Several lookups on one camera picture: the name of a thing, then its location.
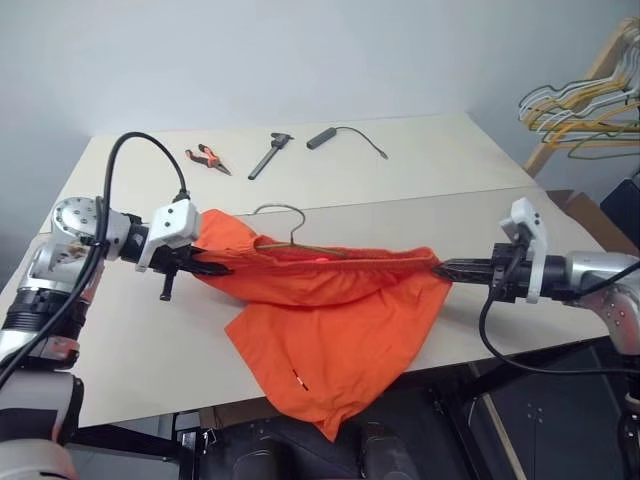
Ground brown cardboard under table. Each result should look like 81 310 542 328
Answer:
212 403 274 429

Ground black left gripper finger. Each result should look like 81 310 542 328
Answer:
191 248 224 267
194 261 237 278

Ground dark rounded shape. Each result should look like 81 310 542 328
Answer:
247 418 334 480
358 420 429 480

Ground black box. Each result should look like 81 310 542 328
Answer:
598 168 640 239

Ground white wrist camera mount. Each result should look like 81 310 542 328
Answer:
134 198 203 273
499 196 550 305

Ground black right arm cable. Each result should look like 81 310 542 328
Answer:
478 238 640 375

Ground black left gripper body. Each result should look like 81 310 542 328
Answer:
148 241 202 302

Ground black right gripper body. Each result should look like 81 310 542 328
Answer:
488 241 532 304

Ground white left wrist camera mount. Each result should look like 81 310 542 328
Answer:
134 198 203 273

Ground green wire hanger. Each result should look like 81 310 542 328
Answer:
566 127 640 162

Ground black USB hub with cable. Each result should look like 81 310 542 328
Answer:
305 125 389 162

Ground orange shirt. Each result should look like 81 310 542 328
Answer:
191 208 454 444

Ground orange-handled needle-nose pliers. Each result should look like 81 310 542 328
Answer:
184 142 233 178

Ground black metal table frame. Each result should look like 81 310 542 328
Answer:
64 407 226 480

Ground brown cardboard box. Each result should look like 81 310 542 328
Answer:
543 188 629 254

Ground white wire hanger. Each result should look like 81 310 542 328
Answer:
517 19 640 132

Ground olive wire clothes hanger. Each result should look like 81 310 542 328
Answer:
251 203 352 261

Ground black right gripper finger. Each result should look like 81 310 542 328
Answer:
436 270 496 287
431 256 496 274

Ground light wooden hanger rack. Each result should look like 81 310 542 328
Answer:
521 16 640 177

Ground thin wooden stick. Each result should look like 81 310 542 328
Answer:
480 391 517 480

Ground bundle of wire hangers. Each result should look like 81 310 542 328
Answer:
528 29 640 147

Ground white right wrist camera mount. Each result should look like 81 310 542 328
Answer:
499 196 550 305

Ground black digital caliper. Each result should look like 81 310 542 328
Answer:
246 131 294 182

